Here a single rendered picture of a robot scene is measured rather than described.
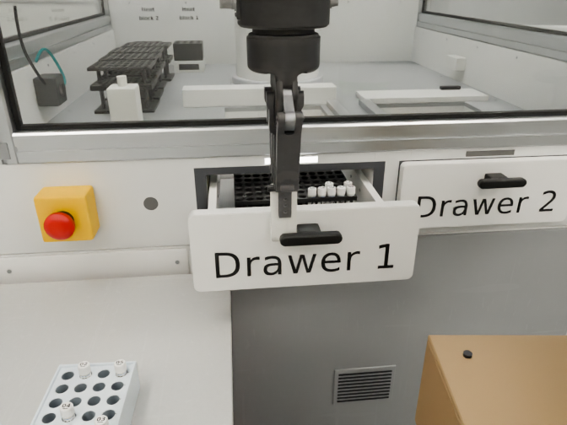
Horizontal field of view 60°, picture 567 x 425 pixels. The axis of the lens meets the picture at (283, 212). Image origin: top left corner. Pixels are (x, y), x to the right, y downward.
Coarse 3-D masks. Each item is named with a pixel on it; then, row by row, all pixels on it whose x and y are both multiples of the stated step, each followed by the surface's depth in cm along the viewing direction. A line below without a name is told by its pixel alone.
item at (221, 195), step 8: (216, 176) 79; (224, 176) 94; (232, 176) 94; (352, 176) 84; (360, 176) 79; (216, 184) 76; (224, 184) 92; (232, 184) 92; (352, 184) 84; (360, 184) 78; (368, 184) 76; (216, 192) 74; (224, 192) 88; (232, 192) 88; (360, 192) 79; (368, 192) 74; (376, 192) 73; (208, 200) 71; (216, 200) 71; (224, 200) 85; (232, 200) 85; (360, 200) 79; (368, 200) 74; (376, 200) 71; (208, 208) 68; (216, 208) 69
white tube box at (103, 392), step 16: (64, 368) 54; (96, 368) 54; (112, 368) 54; (128, 368) 54; (64, 384) 52; (80, 384) 52; (96, 384) 52; (112, 384) 52; (128, 384) 51; (48, 400) 50; (64, 400) 50; (80, 400) 50; (96, 400) 51; (112, 400) 51; (128, 400) 51; (48, 416) 48; (80, 416) 48; (96, 416) 48; (112, 416) 49; (128, 416) 51
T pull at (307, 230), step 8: (304, 224) 60; (312, 224) 60; (304, 232) 58; (312, 232) 58; (320, 232) 58; (328, 232) 58; (336, 232) 58; (280, 240) 57; (288, 240) 57; (296, 240) 57; (304, 240) 57; (312, 240) 58; (320, 240) 58; (328, 240) 58; (336, 240) 58
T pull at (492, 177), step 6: (486, 174) 76; (492, 174) 76; (498, 174) 76; (480, 180) 73; (486, 180) 73; (492, 180) 73; (498, 180) 73; (504, 180) 73; (510, 180) 73; (516, 180) 73; (522, 180) 74; (480, 186) 73; (486, 186) 73; (492, 186) 73; (498, 186) 73; (504, 186) 74; (510, 186) 74; (516, 186) 74; (522, 186) 74
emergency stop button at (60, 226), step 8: (48, 216) 67; (56, 216) 66; (64, 216) 67; (48, 224) 66; (56, 224) 66; (64, 224) 67; (72, 224) 67; (48, 232) 67; (56, 232) 67; (64, 232) 67; (72, 232) 68
